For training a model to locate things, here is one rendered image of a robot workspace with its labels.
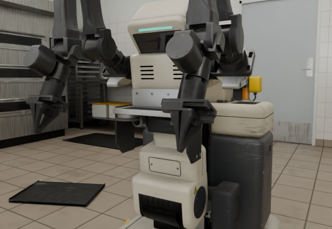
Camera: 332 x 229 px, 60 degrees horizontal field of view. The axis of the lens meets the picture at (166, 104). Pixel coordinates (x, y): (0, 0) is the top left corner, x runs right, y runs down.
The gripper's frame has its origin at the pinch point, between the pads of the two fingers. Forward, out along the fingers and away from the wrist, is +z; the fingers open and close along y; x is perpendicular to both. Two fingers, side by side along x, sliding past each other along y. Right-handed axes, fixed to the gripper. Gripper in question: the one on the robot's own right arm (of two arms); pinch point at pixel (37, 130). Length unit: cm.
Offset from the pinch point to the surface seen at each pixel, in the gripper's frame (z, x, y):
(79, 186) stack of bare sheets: 17, 139, -109
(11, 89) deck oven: -79, 165, -299
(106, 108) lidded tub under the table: -113, 318, -268
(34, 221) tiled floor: 42, 90, -91
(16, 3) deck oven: -175, 115, -277
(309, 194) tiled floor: -18, 211, 59
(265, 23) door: -259, 313, -16
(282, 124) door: -127, 376, 13
